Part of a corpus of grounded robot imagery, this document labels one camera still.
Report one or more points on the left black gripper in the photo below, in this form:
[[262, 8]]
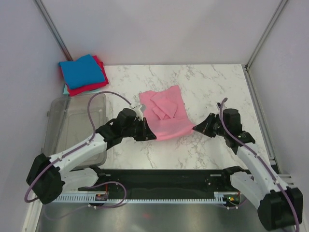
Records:
[[146, 133]]

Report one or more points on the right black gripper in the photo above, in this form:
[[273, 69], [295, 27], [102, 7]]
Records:
[[204, 127]]

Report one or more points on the pink t shirt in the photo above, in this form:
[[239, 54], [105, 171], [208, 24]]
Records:
[[166, 114]]

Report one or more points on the clear plastic bin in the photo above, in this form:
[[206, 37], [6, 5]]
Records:
[[69, 124]]

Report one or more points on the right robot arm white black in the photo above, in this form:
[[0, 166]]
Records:
[[278, 205]]

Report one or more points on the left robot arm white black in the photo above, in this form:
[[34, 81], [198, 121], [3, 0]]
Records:
[[46, 175]]

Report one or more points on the folded red t shirt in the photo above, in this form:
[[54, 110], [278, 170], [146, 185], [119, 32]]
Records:
[[101, 64]]

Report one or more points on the folded blue t shirt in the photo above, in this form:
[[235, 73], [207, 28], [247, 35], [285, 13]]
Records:
[[81, 72]]

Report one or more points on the folded teal t shirt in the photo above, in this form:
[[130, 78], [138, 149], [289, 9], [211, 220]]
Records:
[[79, 90]]

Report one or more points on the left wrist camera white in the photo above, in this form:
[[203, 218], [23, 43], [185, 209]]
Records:
[[139, 110]]

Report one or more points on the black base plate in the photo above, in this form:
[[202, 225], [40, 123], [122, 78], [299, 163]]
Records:
[[160, 184]]

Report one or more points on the white slotted cable duct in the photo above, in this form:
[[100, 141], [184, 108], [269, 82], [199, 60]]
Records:
[[97, 198]]

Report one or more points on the right aluminium frame post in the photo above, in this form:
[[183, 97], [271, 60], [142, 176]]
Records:
[[278, 11]]

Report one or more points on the aluminium frame post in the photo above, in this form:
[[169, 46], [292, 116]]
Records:
[[52, 27], [278, 11]]

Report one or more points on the left aluminium frame post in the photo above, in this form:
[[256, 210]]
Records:
[[52, 27]]

